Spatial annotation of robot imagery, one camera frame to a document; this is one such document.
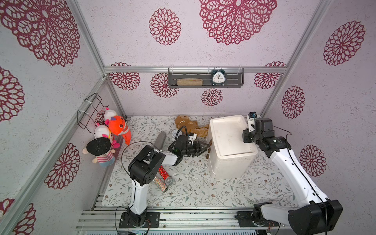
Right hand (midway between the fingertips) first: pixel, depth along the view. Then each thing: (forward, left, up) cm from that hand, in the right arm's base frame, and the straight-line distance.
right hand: (247, 129), depth 78 cm
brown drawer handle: (-4, +19, -15) cm, 25 cm away
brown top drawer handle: (-4, +19, -7) cm, 21 cm away
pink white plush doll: (+1, +82, -4) cm, 82 cm away
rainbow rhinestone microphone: (-23, +47, -23) cm, 57 cm away
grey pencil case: (+10, +53, -24) cm, 59 cm away
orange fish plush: (+6, +75, -5) cm, 76 cm away
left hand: (-3, +19, -15) cm, 24 cm away
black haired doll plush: (-11, +78, -3) cm, 78 cm away
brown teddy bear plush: (+17, +30, -18) cm, 39 cm away
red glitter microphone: (-17, +46, -25) cm, 55 cm away
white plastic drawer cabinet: (-16, +11, -2) cm, 20 cm away
